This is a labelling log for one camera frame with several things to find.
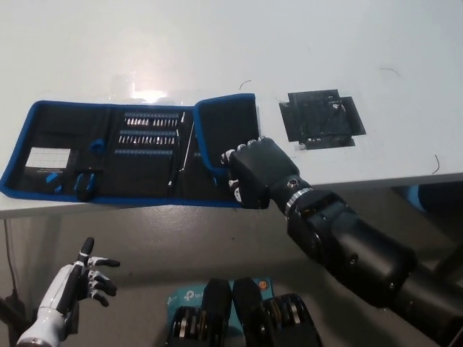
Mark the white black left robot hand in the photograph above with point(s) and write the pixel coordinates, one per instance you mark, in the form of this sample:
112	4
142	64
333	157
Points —
59	289

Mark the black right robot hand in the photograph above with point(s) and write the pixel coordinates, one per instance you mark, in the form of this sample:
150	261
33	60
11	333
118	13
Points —
264	170

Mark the black blue-trimmed toolkit roll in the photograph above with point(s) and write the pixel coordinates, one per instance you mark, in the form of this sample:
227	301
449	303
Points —
144	173

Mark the black tape patch on desk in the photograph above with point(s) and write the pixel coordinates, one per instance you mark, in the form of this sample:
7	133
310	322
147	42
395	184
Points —
322	119

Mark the black adapter box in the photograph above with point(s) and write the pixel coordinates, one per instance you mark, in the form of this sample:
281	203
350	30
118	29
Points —
12	311

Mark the thin silver extension rod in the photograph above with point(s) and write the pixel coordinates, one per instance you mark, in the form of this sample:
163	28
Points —
188	146

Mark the blue triangular pick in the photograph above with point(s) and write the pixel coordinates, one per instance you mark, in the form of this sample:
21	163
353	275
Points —
53	178
59	188

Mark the silver screwdriver bit row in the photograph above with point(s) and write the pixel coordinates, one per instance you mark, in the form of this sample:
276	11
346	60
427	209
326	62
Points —
152	122
149	140

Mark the teal tp-link box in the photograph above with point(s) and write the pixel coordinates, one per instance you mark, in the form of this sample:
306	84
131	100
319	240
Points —
181	298

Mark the white grid card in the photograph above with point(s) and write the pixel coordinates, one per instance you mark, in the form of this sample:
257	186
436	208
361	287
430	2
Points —
47	157

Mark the blue suction cup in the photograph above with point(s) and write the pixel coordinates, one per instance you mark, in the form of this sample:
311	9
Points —
97	145

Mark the blue plastic object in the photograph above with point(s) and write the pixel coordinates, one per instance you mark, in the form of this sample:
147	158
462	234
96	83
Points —
414	197

